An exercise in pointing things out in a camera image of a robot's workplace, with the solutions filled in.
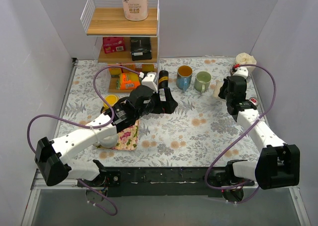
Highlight cream ceramic mug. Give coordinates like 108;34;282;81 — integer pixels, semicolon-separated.
212;81;223;98

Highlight light green mug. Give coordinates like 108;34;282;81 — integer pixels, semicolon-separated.
194;71;212;93

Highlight blue butterfly ceramic mug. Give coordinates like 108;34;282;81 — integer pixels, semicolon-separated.
176;66;193;92

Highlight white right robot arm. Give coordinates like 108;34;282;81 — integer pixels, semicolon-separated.
219;75;300;190

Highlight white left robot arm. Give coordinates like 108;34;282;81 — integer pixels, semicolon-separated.
35;85;178;186

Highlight yellow mug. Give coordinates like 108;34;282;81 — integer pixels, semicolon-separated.
100;94;119;113

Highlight white ceramic mug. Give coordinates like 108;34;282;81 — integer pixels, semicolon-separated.
93;135;118;149

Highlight floral tablecloth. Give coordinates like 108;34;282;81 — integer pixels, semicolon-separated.
63;57;259;167

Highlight black beverage can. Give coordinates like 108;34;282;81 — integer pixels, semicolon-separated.
158;70;168;101

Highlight cartoon jar with cloth lid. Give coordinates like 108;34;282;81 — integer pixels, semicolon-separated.
230;53;257;75

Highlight yellow box right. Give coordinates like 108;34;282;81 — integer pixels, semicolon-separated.
142;64;155;72

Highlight yellow box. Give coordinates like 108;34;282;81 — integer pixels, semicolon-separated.
108;65;122;77
142;64;155;72
121;64;136;71

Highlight orange yellow sponge pack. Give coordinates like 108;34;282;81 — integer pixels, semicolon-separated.
116;72;141;90

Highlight yellow box middle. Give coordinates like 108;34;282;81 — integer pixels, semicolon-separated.
121;64;136;71

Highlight floral serving tray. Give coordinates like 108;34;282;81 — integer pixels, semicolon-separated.
95;98;143;152

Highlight yellow box left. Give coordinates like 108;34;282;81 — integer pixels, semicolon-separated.
108;65;122;77

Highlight black coffee bag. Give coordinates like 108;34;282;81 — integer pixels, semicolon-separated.
130;37;152;61

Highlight red tissue box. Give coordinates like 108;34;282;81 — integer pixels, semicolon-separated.
102;37;126;54

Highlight wrapped toilet paper roll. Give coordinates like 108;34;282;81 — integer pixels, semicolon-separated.
122;0;149;21

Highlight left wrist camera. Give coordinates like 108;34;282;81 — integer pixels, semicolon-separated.
141;72;159;92

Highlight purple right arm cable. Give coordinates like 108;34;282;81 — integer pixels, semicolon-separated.
204;63;277;205

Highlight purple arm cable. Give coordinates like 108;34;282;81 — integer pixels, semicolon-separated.
26;66;146;216
204;63;277;205

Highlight wooden wire shelf rack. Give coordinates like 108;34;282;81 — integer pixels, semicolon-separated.
80;0;159;95

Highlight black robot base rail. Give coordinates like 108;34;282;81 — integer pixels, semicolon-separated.
77;165;256;202

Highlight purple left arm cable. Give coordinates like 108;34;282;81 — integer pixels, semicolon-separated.
26;66;146;216

